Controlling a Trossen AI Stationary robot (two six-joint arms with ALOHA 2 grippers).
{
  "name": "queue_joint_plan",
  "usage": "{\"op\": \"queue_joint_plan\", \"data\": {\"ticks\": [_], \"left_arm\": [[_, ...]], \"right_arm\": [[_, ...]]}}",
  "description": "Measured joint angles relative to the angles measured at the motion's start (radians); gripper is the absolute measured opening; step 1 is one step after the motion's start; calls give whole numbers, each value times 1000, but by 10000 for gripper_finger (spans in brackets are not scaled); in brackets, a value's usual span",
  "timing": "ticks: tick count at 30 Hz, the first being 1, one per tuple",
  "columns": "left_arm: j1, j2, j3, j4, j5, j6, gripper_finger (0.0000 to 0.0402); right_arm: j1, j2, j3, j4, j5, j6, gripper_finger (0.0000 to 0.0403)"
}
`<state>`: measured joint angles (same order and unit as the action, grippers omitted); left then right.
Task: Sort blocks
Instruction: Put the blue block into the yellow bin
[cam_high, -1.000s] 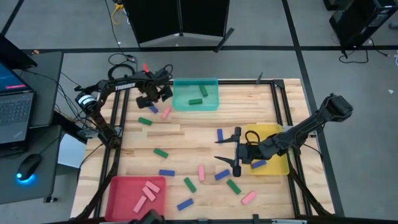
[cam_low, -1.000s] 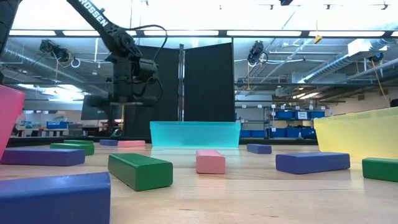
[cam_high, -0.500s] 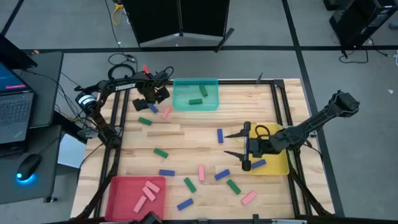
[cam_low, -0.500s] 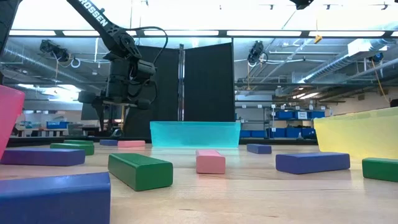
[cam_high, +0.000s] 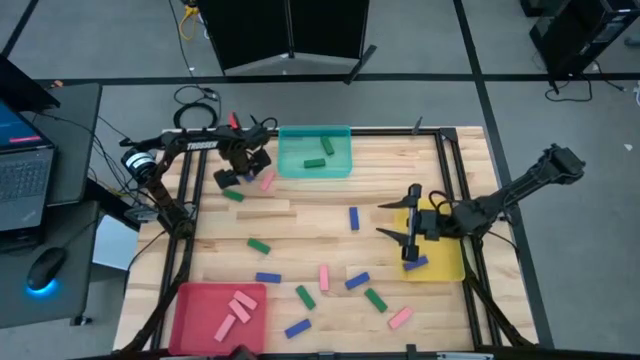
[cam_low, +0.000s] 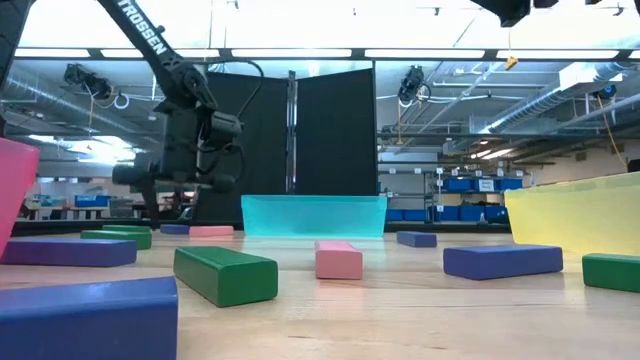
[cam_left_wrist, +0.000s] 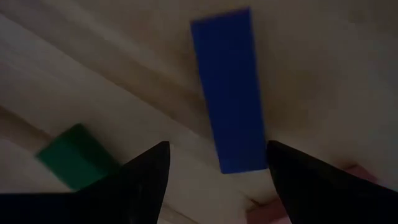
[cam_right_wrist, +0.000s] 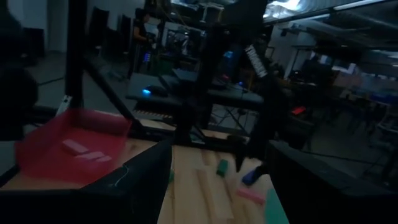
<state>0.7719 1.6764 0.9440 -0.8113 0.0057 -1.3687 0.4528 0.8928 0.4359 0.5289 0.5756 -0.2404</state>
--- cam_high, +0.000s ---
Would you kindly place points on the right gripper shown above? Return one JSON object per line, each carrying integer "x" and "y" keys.
{"x": 427, "y": 225}

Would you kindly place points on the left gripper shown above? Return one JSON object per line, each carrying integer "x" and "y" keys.
{"x": 245, "y": 142}

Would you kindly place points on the blue wooden block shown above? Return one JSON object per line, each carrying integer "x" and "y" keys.
{"x": 248, "y": 177}
{"x": 420, "y": 262}
{"x": 354, "y": 218}
{"x": 268, "y": 277}
{"x": 297, "y": 328}
{"x": 357, "y": 280}

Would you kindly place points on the pink wooden block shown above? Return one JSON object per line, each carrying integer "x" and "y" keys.
{"x": 239, "y": 310}
{"x": 400, "y": 317}
{"x": 246, "y": 300}
{"x": 267, "y": 180}
{"x": 225, "y": 327}
{"x": 324, "y": 277}

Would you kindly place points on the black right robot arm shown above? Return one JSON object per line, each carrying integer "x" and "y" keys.
{"x": 515, "y": 192}

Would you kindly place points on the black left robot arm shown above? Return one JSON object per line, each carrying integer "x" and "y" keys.
{"x": 200, "y": 145}

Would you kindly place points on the red tab on left wrist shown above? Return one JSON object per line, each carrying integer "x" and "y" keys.
{"x": 233, "y": 120}

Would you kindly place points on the teal translucent plastic bin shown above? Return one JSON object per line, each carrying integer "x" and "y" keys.
{"x": 295, "y": 150}

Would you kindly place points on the yellow translucent plastic bin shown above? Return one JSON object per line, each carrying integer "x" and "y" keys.
{"x": 447, "y": 260}

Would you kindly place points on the black partition panel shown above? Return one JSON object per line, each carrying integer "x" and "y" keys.
{"x": 260, "y": 30}

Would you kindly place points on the red translucent plastic bin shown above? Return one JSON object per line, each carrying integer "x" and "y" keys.
{"x": 200, "y": 320}

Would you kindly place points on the black side table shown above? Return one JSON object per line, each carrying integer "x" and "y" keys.
{"x": 75, "y": 150}

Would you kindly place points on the small orange object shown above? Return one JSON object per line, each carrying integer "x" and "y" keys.
{"x": 57, "y": 83}

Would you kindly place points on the grey open laptop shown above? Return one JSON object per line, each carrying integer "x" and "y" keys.
{"x": 25, "y": 180}

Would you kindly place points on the black computer mouse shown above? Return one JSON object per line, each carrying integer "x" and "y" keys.
{"x": 47, "y": 267}

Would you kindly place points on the black monitor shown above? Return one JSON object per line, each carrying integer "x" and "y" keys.
{"x": 20, "y": 87}

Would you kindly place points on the black equipment cabinet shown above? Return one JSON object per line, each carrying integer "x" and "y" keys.
{"x": 575, "y": 35}

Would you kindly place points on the black aluminium table frame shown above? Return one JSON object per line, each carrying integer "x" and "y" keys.
{"x": 390, "y": 131}

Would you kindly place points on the black frame clamp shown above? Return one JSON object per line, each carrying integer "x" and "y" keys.
{"x": 411, "y": 351}

